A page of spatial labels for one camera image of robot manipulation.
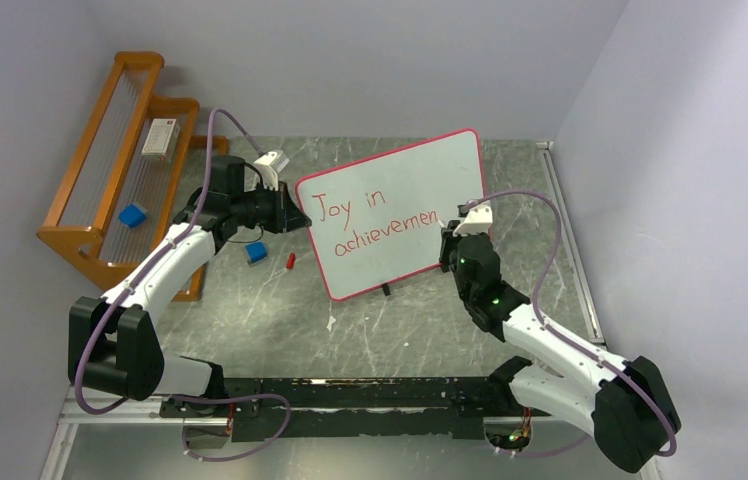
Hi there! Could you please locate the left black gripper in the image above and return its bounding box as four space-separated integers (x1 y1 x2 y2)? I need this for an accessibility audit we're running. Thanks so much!
230 179 309 234

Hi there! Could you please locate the blue eraser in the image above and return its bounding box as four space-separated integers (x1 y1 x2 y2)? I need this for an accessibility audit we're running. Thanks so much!
118 202 148 229
244 241 268 265

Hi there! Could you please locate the red framed whiteboard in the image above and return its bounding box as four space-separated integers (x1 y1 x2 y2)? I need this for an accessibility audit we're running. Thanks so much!
295 128 485 301

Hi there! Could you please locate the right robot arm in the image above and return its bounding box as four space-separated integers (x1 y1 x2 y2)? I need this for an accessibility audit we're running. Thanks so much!
439 220 681 473

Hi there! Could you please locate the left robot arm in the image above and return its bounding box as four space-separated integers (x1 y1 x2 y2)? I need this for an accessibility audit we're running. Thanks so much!
68 150 312 416

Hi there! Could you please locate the orange wooden shelf rack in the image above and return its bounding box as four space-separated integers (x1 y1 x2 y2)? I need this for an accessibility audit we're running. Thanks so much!
37 51 228 290

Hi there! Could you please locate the white red cardboard box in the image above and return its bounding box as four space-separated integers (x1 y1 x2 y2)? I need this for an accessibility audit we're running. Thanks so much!
141 118 180 162

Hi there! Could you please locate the blue eraser on shelf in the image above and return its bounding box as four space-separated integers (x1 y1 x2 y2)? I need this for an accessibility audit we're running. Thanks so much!
118 202 148 229

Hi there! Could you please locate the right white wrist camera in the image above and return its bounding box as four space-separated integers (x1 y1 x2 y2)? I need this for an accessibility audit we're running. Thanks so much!
453 202 493 236

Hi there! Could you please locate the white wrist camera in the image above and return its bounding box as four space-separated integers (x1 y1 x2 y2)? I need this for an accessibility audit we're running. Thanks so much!
453 202 493 236
254 150 290 191

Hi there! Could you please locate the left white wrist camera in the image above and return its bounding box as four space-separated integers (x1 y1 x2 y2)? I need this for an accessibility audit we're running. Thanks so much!
254 150 290 191

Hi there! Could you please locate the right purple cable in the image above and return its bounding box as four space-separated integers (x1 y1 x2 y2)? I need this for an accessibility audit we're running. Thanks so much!
458 189 679 460

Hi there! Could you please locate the purple cable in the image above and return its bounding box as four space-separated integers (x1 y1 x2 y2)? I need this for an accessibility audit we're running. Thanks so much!
73 108 292 463
458 189 679 460

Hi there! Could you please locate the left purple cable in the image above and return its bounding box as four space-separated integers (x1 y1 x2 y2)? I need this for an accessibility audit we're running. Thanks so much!
73 108 292 463

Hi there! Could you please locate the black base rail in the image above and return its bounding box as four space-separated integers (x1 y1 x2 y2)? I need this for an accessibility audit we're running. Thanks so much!
159 377 524 442

